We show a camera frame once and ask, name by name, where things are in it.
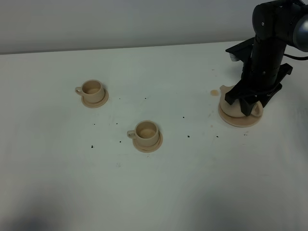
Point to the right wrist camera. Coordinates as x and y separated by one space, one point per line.
241 51

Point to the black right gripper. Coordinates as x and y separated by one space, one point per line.
261 75

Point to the tan ceramic teapot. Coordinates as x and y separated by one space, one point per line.
234 110

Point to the near tan cup saucer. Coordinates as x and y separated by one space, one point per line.
150 149

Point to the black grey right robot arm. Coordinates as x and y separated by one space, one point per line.
276 24

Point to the tan cup saucer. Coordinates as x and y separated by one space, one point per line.
98 104
150 149

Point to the tan teapot saucer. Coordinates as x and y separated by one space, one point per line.
241 122

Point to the tan teacup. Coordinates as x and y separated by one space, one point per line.
92 91
145 134

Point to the near tan teacup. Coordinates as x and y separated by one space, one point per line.
145 134

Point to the far tan cup saucer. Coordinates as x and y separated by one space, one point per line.
98 104

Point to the far tan teacup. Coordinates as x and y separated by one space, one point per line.
92 91

